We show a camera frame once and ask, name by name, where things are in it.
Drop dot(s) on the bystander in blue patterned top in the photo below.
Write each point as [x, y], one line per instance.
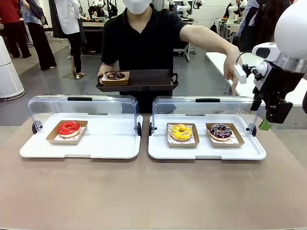
[40, 36]

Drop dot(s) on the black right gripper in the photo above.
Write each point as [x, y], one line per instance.
[280, 83]

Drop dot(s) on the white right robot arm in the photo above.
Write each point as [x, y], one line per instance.
[292, 31]

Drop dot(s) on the person's right forearm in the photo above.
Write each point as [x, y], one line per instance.
[108, 67]

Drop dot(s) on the white air purifier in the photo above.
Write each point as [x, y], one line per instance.
[8, 76]

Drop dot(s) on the chocolate sprinkled donut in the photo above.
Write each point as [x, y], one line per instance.
[116, 83]

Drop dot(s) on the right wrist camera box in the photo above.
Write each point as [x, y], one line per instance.
[240, 74]

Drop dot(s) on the dark brown serving tray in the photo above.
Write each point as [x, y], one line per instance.
[151, 80]

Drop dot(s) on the red glazed donut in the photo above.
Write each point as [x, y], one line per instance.
[69, 130]
[54, 140]

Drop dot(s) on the white display tray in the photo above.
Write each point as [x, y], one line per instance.
[108, 146]
[204, 153]

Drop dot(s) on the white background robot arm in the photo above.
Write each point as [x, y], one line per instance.
[187, 8]
[231, 13]

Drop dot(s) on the white face mask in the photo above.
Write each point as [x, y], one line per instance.
[136, 6]

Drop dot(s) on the bystander in white shirt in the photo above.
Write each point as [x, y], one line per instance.
[69, 21]

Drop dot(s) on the person's left forearm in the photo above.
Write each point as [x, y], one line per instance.
[220, 43]

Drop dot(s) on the clear hinged display lid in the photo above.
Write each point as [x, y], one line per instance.
[177, 106]
[108, 105]

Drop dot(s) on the person's right hand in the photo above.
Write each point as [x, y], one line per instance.
[100, 76]

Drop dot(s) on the yellow glazed donut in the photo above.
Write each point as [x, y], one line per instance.
[182, 145]

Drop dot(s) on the grey background desk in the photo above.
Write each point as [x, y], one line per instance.
[224, 28]

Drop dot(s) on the person's left hand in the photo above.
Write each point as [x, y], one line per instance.
[232, 69]

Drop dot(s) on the yellow sprinkled donut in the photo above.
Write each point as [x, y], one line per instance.
[181, 133]

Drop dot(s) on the person in black shirt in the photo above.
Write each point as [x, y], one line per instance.
[144, 43]

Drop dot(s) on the bystander in red top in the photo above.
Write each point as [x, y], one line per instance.
[12, 24]

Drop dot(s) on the white paper liner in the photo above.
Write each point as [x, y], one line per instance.
[172, 141]
[236, 141]
[104, 77]
[82, 133]

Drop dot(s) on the chocolate glazed donut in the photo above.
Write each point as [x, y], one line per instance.
[115, 76]

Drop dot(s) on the black backpack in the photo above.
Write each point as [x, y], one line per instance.
[213, 26]

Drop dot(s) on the white background table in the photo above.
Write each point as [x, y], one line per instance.
[216, 62]

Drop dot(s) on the bystander in dark clothes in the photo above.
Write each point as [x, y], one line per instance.
[261, 24]

